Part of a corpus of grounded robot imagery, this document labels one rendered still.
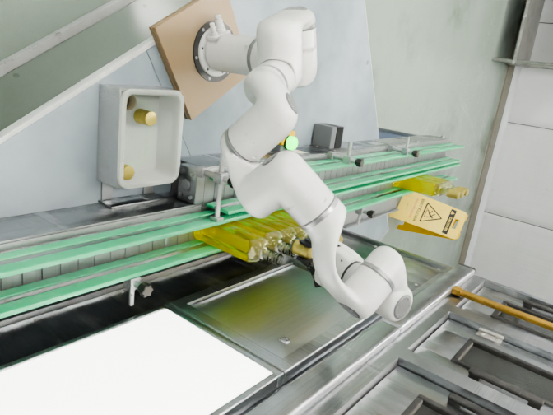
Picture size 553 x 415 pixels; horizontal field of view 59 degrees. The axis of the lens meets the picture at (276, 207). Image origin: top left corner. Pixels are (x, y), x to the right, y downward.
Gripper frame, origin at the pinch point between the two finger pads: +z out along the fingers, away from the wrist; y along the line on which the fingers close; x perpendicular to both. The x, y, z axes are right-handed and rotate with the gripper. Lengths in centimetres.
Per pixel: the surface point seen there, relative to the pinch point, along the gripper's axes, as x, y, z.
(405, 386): -4.9, -18.6, -30.0
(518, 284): -562, -191, 188
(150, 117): 27.9, 25.1, 30.2
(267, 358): 20.1, -14.0, -15.1
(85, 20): 24, 46, 95
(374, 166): -77, 7, 51
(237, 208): 7.2, 4.5, 20.5
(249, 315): 13.5, -14.5, 1.2
